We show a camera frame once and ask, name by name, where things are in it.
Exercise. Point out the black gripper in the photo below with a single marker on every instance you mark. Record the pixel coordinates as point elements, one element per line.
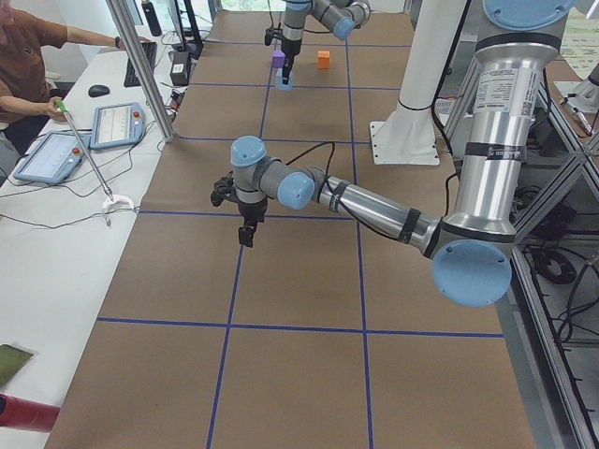
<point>252,210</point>
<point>288,50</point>

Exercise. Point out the light blue foam block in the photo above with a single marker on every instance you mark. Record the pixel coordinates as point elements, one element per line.
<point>284,84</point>

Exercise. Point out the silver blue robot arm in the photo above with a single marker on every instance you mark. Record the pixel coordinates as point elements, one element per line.
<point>338,17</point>
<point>470,247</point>

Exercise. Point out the purple foam block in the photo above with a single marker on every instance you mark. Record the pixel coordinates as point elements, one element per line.
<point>278,59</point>

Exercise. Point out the orange foam block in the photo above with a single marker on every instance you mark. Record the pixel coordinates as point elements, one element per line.
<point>323,60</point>

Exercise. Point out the black monitor stand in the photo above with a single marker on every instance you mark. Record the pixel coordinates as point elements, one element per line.
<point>185,26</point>

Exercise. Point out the black power adapter box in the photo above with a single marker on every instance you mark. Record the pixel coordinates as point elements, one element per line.
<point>180,68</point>

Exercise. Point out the black water bottle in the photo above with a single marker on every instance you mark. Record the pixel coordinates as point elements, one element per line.
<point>151,17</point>

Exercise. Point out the far blue teach pendant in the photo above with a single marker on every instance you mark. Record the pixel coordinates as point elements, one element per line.
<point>117,125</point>

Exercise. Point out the blue teach pendant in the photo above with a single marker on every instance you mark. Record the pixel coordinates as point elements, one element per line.
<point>117,125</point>
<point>52,160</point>

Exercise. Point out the black computer mouse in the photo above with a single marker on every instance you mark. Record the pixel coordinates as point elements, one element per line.
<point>98,90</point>

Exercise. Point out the near blue teach pendant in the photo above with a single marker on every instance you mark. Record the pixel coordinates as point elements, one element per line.
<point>52,160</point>

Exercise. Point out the person in brown shirt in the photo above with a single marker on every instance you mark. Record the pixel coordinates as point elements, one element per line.
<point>27,99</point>

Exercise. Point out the green cloth pouch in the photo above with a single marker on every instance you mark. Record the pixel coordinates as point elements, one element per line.
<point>12,359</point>

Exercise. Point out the red cylinder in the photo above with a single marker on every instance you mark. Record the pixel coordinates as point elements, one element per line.
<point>24,414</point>

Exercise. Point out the green handled reacher grabber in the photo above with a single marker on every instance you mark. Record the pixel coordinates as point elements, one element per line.
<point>112,200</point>

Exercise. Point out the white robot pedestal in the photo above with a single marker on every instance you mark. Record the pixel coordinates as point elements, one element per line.
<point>407,136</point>

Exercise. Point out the grey aluminium frame post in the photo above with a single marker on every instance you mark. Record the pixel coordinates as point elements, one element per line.
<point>136,54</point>

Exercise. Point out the aluminium side frame rack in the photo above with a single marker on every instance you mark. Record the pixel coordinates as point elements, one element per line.
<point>557,262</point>

